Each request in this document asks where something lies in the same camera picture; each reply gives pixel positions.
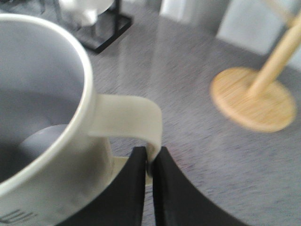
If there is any white ribbed mug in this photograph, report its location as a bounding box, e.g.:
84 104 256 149
58 0 114 26

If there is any grey pleated curtain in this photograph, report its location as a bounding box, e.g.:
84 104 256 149
160 0 301 55

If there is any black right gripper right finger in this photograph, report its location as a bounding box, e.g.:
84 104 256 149
153 147 245 226

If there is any black wire mug rack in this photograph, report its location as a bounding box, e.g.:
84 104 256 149
0 0 133 54

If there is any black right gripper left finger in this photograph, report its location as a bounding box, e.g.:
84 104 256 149
60 146 146 226

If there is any cream HOME mug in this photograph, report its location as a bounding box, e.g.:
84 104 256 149
0 13 162 226

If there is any wooden mug tree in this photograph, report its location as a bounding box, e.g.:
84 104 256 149
210 0 301 133

